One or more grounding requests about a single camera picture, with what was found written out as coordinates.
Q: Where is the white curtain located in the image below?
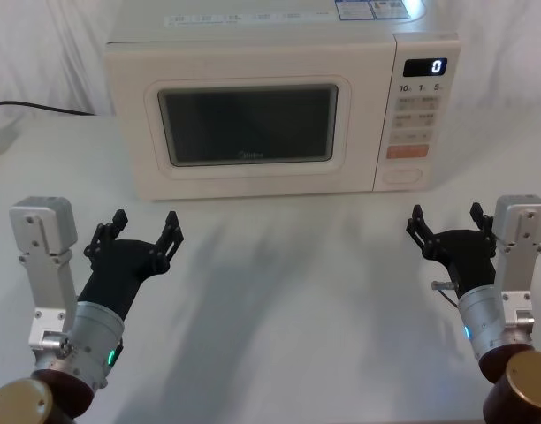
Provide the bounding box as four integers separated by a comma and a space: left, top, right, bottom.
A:
0, 0, 541, 133

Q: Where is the blue and white sticker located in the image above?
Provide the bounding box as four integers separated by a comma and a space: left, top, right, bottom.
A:
334, 0, 426, 21

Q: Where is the thin dark gripper cable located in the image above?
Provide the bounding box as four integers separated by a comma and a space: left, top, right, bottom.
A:
431, 279, 461, 309

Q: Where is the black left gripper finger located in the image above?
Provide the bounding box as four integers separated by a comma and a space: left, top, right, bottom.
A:
83, 209, 130, 261
149, 210, 185, 270

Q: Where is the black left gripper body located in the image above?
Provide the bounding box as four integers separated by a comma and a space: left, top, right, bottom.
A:
77, 239, 170, 322

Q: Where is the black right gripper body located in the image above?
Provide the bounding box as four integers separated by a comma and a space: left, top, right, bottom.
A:
423, 229, 498, 301

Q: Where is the black power cable with plug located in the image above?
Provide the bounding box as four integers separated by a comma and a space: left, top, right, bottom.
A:
0, 101, 97, 117

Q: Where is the cream microwave oven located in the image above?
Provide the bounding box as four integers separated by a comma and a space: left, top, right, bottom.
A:
103, 0, 461, 202

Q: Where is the white table cloth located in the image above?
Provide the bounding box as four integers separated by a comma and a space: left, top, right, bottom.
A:
0, 112, 541, 424

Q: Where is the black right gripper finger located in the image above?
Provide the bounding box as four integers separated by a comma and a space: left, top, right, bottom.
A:
406, 203, 439, 257
469, 201, 497, 242

